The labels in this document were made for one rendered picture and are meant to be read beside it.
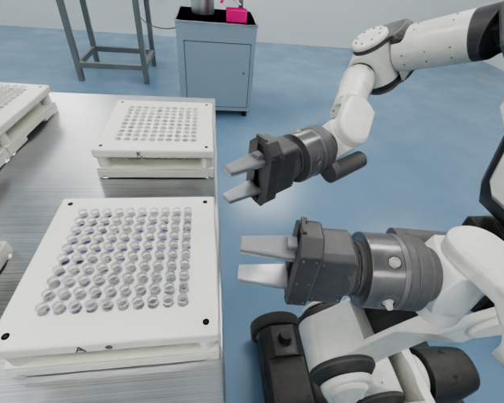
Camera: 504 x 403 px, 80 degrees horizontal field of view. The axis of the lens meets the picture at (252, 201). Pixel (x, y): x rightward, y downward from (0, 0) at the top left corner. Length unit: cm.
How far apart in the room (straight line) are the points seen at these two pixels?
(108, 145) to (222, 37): 208
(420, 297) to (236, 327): 110
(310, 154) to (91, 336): 39
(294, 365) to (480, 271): 87
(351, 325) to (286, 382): 49
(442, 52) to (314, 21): 496
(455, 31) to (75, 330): 75
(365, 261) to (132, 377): 31
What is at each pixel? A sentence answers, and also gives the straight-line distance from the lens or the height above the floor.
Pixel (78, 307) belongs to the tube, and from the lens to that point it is 42.
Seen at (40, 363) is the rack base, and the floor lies 87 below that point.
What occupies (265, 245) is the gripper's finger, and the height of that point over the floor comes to 101.
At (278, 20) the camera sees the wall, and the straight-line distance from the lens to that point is 551.
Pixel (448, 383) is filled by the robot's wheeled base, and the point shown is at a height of 34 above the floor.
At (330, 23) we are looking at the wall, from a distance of 573.
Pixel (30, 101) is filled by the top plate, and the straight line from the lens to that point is 94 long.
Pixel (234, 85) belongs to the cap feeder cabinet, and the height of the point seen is 29.
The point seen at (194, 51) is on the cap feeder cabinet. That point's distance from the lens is 270.
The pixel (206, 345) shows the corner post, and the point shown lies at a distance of 41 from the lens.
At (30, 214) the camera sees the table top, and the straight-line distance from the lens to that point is 69.
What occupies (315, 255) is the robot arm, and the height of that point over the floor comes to 102.
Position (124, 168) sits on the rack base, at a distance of 70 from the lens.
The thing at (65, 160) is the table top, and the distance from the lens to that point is 81.
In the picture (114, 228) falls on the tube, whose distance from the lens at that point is 50.
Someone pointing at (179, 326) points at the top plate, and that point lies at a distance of 39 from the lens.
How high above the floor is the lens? 126
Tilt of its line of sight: 41 degrees down
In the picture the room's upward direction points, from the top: 6 degrees clockwise
